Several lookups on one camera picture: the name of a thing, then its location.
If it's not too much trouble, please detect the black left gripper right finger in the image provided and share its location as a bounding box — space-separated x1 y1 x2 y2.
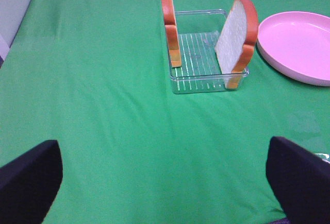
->
266 136 329 223

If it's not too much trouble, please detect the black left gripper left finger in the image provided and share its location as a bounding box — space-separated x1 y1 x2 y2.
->
1 140 63 223

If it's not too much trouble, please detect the white toast slice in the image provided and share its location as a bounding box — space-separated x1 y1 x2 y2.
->
214 0 259 90

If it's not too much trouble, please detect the clear tape patch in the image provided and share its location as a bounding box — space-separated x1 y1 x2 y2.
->
315 153 330 164

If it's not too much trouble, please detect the green tablecloth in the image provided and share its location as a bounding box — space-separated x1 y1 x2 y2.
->
1 0 329 223

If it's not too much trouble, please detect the pink plate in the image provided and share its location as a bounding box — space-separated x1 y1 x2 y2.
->
257 11 329 87

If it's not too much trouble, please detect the clear bread tray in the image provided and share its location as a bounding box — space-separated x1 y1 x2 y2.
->
169 9 249 94

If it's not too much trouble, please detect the upright toast slice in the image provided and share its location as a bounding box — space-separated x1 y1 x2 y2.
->
161 0 182 67

